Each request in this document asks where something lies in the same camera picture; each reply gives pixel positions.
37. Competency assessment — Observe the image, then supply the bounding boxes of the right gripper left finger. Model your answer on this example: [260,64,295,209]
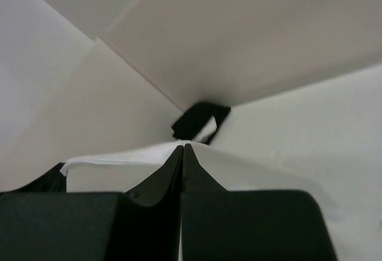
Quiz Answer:
[1,146,183,260]

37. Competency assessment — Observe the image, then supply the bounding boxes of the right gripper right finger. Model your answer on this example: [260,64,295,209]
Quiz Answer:
[181,144,337,260]

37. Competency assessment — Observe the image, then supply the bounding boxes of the white tank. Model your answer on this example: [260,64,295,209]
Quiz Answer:
[61,142,381,260]
[192,116,217,144]

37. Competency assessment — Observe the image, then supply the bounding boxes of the white folded tank top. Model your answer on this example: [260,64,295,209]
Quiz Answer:
[192,116,217,144]

